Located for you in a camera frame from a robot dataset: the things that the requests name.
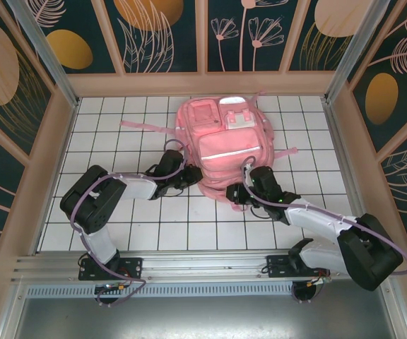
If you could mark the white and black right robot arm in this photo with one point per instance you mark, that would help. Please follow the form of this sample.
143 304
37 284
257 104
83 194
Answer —
369 250

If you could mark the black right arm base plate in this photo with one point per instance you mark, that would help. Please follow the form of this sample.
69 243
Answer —
277 268

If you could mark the aluminium corner post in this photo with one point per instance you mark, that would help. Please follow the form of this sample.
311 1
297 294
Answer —
47 53
353 53

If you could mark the pink student backpack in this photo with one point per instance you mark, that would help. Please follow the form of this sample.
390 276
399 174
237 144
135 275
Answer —
224 141

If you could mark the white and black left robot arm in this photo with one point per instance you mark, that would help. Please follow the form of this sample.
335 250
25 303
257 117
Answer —
94 201

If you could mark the aluminium side rail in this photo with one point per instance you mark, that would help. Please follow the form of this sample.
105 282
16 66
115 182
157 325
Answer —
345 159

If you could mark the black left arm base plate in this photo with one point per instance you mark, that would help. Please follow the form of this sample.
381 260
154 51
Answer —
133 268

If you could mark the grey metal sheet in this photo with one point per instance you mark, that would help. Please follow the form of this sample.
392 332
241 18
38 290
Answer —
203 318

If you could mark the aluminium front rail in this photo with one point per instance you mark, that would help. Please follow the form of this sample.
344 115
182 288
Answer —
203 263

